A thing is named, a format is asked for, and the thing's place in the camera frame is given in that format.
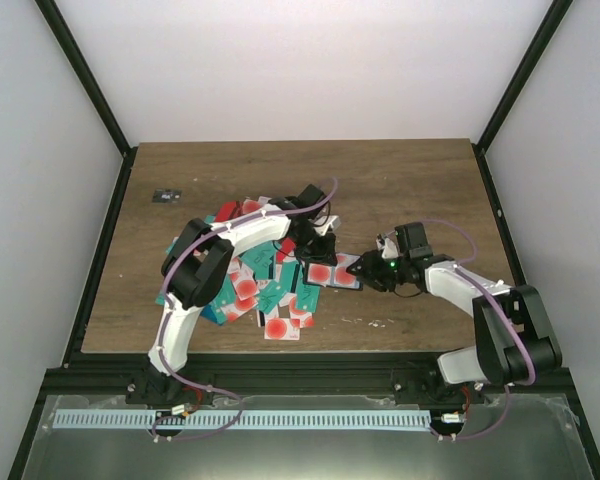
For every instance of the red card black stripe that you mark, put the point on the red card black stripe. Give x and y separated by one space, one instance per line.
228 211

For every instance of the teal VIP card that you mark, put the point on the teal VIP card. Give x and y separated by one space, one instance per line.
307 297

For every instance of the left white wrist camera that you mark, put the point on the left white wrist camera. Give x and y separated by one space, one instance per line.
327 224

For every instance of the right black frame post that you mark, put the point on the right black frame post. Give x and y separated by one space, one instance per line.
542 38

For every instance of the blue card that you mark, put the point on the blue card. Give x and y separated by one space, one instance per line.
214 313

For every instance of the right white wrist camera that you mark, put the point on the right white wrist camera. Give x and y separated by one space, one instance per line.
387 247

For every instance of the left black frame post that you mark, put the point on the left black frame post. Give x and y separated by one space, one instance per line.
70 47

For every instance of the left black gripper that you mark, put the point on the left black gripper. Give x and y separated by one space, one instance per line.
321 255

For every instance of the small black tag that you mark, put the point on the small black tag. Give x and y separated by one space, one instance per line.
165 196

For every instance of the black frame post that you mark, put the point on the black frame post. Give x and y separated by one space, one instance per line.
70 47
542 38

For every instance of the black card holder wallet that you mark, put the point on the black card holder wallet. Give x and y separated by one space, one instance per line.
332 285

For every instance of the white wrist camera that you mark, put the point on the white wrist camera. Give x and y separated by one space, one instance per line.
327 224
387 247

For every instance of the black front rail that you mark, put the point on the black front rail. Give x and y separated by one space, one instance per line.
408 376

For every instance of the light blue slotted strip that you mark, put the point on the light blue slotted strip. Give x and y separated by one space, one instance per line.
381 420

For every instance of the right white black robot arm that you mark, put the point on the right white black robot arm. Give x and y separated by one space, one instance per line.
514 339

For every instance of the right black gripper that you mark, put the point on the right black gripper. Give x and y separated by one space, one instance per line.
370 271

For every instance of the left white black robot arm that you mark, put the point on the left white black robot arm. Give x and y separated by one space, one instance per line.
195 268

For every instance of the white red circle card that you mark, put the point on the white red circle card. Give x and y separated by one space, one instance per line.
319 274
281 329
342 278

